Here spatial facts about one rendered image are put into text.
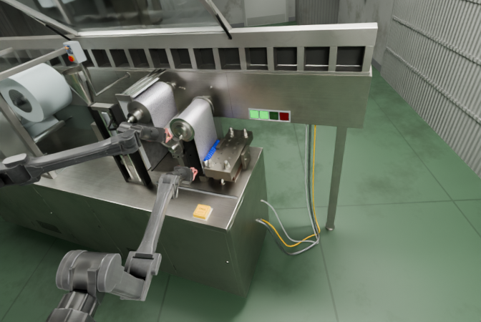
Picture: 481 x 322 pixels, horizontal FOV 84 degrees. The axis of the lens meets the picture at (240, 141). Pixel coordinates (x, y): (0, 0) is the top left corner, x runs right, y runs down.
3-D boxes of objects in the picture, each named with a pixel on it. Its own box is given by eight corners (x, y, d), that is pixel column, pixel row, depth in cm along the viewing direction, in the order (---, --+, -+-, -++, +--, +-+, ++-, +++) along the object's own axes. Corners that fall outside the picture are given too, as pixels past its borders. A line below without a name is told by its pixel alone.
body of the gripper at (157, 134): (164, 142, 121) (154, 142, 114) (146, 140, 124) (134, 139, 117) (166, 128, 121) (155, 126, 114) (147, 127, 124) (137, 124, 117)
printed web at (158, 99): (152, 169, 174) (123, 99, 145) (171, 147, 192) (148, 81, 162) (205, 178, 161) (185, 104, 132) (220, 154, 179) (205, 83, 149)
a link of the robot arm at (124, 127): (132, 154, 109) (126, 137, 103) (111, 148, 113) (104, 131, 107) (151, 138, 117) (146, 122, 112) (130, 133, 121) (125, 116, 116)
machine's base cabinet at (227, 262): (11, 227, 270) (-55, 163, 220) (63, 182, 317) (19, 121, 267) (247, 305, 185) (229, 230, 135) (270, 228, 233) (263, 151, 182)
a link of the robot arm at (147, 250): (154, 271, 90) (122, 269, 90) (157, 277, 94) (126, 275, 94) (181, 172, 121) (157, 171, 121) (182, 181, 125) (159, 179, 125)
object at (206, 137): (200, 162, 154) (193, 137, 143) (216, 139, 172) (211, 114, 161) (201, 162, 154) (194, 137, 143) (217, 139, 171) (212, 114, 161)
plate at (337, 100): (-6, 99, 246) (-29, 68, 228) (22, 86, 266) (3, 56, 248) (362, 131, 141) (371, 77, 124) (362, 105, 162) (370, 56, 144)
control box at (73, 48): (69, 63, 142) (59, 44, 136) (80, 59, 146) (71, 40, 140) (76, 64, 138) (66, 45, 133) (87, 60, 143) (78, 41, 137)
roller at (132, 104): (133, 122, 153) (124, 100, 145) (157, 101, 171) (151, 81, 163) (153, 124, 148) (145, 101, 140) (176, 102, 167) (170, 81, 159)
